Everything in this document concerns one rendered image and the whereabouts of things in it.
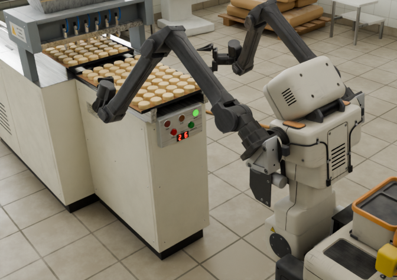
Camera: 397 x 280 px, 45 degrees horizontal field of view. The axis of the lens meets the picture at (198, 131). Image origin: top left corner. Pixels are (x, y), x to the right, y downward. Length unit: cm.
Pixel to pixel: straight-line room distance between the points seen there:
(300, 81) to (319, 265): 53
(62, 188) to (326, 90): 181
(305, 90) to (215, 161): 196
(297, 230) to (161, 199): 86
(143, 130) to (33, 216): 118
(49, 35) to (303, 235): 164
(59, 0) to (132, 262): 139
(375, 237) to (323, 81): 48
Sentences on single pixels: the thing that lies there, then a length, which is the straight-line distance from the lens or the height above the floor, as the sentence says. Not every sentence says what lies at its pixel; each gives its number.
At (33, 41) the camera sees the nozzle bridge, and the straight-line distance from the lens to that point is 253.
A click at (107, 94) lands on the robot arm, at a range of 189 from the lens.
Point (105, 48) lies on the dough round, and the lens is 282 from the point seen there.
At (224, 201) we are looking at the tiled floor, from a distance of 299.
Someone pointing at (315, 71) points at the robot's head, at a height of 124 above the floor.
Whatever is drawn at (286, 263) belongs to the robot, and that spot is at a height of 62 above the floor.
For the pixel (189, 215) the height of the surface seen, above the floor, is 22.
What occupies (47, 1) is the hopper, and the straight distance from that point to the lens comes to 258.
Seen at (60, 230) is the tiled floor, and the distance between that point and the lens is 294.
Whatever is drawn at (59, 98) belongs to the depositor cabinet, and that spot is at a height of 75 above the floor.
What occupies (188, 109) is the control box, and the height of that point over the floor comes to 84.
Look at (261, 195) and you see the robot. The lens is 171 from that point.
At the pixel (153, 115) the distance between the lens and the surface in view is 207.
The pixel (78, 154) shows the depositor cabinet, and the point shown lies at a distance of 285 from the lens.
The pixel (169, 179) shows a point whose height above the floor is 50.
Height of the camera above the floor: 180
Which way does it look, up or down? 29 degrees down
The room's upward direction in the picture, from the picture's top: 2 degrees counter-clockwise
